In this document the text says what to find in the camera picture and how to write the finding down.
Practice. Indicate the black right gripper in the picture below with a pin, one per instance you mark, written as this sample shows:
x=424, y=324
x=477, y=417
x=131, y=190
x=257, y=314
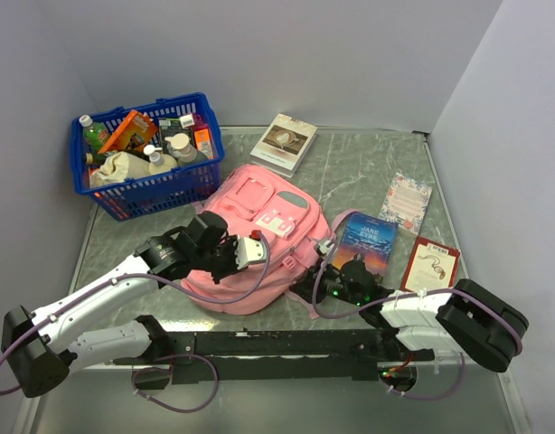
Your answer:
x=305, y=286

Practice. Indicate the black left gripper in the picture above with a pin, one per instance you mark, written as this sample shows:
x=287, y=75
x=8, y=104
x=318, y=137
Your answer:
x=230, y=242

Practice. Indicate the pink student backpack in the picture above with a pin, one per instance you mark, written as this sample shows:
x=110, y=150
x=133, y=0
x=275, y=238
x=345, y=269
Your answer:
x=252, y=199

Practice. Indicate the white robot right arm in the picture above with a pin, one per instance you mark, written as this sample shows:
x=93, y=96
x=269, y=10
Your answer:
x=465, y=319

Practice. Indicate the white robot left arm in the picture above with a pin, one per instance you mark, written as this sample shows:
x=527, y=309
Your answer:
x=40, y=346

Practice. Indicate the beige cloth bag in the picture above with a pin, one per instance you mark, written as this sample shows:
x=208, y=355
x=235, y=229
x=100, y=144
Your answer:
x=117, y=169

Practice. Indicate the blue Jane Eyre book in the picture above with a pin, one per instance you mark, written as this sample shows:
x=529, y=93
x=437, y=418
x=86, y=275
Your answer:
x=368, y=239

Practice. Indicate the cream lotion bottle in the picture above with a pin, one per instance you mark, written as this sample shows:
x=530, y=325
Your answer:
x=159, y=162

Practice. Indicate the red framed card book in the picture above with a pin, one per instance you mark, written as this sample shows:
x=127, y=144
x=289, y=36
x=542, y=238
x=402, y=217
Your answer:
x=431, y=266

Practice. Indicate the grey pump bottle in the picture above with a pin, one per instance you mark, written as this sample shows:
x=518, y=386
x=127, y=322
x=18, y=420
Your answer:
x=180, y=147

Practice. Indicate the floral pink notebook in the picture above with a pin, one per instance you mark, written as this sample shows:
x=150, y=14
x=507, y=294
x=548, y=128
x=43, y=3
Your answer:
x=406, y=203

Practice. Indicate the pink carton box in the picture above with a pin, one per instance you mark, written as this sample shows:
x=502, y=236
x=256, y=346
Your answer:
x=202, y=137

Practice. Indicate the black packaged box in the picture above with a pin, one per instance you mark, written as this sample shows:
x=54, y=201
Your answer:
x=169, y=127

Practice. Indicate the orange snack box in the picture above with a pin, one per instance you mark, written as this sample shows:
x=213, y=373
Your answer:
x=132, y=134

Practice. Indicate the white coffee cover book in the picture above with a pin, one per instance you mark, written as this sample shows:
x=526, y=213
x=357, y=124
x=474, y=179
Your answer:
x=283, y=145

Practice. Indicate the green drink bottle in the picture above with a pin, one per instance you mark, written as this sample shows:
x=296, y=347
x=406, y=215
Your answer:
x=94, y=133

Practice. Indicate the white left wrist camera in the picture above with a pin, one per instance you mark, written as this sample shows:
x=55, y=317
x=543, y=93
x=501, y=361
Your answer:
x=249, y=252

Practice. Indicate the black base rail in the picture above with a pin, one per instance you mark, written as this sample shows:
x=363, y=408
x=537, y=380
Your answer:
x=278, y=355

